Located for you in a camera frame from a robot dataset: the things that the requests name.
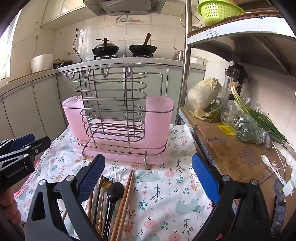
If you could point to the range hood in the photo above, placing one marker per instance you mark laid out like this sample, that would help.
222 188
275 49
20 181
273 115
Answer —
124 7

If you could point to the plastic bag of greens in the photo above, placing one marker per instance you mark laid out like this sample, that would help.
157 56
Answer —
245 128

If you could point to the dark patterned packet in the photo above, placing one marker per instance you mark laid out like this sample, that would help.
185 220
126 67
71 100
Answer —
278 213

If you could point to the wall cabinet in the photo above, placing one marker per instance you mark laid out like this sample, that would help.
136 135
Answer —
62 11

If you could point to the floral tablecloth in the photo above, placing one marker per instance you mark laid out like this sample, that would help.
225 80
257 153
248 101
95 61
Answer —
161 185

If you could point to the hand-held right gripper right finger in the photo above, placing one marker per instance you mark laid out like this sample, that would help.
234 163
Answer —
205 179

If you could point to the green plastic colander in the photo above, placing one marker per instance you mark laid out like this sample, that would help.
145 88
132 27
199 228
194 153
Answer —
217 11

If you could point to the clear bag of vegetables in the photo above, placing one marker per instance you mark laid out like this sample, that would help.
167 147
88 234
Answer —
212 111

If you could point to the gold flower spoon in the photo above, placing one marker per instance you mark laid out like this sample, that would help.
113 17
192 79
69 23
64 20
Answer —
106 182

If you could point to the grey kitchen counter cabinets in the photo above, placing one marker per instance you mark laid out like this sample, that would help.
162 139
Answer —
34 99

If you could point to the clear wall shelf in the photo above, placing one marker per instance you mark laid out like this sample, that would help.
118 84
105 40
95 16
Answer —
127 20

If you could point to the black spoon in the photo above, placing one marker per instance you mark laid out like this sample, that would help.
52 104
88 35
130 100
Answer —
115 191

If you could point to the black wok with lid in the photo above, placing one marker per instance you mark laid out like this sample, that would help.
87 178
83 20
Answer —
105 49

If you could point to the green onions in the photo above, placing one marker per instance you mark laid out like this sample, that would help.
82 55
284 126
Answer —
256 113

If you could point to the brown wooden chopstick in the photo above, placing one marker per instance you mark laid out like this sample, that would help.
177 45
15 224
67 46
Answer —
89 205

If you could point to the person's left hand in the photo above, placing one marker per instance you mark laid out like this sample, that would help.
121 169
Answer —
9 207

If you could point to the small metal pot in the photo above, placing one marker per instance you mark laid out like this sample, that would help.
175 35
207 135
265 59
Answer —
179 55

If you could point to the napa cabbage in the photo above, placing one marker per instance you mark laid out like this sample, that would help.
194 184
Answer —
204 92

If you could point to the cardboard sheet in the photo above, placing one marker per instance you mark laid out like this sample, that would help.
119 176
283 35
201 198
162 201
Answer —
219 148

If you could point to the gas stove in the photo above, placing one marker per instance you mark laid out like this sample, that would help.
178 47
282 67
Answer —
120 56

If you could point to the metal shelf rack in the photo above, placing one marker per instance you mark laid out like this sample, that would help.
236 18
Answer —
231 34

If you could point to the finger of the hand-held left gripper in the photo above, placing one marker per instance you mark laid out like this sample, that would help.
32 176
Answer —
22 141
42 143

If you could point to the light wooden chopstick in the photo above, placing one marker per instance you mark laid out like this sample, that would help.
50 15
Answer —
126 197
128 205

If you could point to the black blender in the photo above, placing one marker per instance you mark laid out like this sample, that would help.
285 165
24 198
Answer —
234 74

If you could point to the white plastic spoon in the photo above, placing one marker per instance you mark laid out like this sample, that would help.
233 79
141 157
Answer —
269 165

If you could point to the window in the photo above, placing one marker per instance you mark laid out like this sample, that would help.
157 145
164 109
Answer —
4 53

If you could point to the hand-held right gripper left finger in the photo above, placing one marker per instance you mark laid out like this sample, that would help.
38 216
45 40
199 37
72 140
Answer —
91 179

